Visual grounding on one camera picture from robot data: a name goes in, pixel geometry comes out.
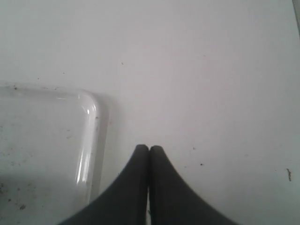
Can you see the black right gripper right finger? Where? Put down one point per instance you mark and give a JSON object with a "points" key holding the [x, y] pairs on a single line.
{"points": [[172, 201]]}

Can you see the white plastic tray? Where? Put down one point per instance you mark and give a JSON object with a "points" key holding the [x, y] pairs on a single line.
{"points": [[48, 144]]}

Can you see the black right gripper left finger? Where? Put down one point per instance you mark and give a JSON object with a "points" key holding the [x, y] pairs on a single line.
{"points": [[124, 202]]}

